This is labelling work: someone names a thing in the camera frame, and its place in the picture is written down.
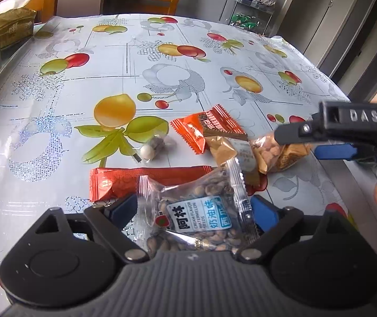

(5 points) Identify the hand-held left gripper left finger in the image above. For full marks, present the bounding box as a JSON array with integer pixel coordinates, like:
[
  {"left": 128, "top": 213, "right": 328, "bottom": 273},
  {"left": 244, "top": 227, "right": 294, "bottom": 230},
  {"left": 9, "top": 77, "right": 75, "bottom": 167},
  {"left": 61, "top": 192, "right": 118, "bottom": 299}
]
[{"left": 8, "top": 193, "right": 149, "bottom": 265}]

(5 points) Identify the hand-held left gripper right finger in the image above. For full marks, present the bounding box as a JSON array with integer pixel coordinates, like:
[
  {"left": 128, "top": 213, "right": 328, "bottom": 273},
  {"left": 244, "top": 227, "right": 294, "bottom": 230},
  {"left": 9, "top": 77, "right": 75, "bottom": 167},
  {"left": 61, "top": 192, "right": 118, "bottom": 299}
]
[{"left": 235, "top": 195, "right": 367, "bottom": 265}]

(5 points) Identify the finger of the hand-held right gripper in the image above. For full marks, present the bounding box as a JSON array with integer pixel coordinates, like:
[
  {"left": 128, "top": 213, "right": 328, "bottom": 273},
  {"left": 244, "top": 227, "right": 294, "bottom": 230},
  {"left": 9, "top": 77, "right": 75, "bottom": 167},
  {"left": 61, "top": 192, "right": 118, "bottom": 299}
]
[
  {"left": 274, "top": 114, "right": 323, "bottom": 146},
  {"left": 314, "top": 143, "right": 377, "bottom": 164}
]

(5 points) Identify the clear peanut packet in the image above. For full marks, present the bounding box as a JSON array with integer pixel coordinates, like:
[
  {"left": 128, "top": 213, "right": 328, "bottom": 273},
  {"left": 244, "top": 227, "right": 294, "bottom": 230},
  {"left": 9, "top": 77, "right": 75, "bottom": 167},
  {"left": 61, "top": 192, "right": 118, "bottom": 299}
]
[{"left": 251, "top": 131, "right": 312, "bottom": 174}]

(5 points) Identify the clear watermelon seed packet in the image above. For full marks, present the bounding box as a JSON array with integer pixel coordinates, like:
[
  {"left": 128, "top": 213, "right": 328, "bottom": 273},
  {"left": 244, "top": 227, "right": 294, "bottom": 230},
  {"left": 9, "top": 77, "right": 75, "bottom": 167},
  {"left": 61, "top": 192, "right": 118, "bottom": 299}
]
[{"left": 136, "top": 158, "right": 262, "bottom": 253}]

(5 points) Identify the orange snack packet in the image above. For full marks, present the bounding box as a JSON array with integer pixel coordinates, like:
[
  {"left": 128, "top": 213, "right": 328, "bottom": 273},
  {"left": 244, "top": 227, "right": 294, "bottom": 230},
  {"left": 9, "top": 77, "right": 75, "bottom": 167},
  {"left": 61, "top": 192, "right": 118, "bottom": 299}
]
[{"left": 170, "top": 104, "right": 249, "bottom": 154}]

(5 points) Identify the long red snack packet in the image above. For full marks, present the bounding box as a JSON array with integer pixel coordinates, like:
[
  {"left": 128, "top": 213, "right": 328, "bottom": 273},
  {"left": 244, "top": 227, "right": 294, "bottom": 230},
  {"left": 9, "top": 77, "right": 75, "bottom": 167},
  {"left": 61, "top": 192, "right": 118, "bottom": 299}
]
[{"left": 89, "top": 166, "right": 214, "bottom": 203}]

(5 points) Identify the small clear candy packet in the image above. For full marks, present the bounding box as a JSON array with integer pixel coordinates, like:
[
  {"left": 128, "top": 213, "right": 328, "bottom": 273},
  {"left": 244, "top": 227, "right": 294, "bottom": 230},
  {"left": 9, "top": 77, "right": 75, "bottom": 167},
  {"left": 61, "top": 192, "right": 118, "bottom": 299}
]
[{"left": 140, "top": 135, "right": 177, "bottom": 165}]

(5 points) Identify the tan snack packet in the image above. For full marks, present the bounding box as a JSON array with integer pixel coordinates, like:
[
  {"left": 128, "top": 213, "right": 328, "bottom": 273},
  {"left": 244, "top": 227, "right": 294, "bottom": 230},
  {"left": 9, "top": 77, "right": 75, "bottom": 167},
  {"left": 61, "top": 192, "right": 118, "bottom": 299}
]
[{"left": 204, "top": 135, "right": 262, "bottom": 185}]

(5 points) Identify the room door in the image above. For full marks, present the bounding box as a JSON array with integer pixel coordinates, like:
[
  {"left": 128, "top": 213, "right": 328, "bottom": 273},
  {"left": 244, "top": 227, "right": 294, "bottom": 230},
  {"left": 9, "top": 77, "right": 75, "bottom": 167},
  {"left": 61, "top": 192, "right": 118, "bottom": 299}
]
[{"left": 314, "top": 0, "right": 377, "bottom": 98}]

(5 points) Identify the metal storage cart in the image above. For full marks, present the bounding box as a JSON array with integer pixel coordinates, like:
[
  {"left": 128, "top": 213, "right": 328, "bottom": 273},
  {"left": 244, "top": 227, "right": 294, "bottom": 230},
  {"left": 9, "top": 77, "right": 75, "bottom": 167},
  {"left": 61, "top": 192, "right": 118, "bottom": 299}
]
[{"left": 220, "top": 0, "right": 277, "bottom": 37}]

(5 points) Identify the pile of green packets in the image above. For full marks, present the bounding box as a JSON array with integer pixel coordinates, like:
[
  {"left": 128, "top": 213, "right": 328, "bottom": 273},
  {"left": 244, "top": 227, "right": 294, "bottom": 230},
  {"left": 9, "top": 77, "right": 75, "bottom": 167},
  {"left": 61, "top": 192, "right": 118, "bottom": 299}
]
[{"left": 230, "top": 13, "right": 260, "bottom": 29}]

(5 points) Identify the green gold tissue pack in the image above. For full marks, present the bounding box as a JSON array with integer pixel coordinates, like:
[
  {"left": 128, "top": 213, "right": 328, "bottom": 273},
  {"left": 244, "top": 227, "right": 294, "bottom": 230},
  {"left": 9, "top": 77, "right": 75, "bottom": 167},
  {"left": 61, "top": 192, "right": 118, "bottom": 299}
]
[{"left": 0, "top": 2, "right": 37, "bottom": 49}]

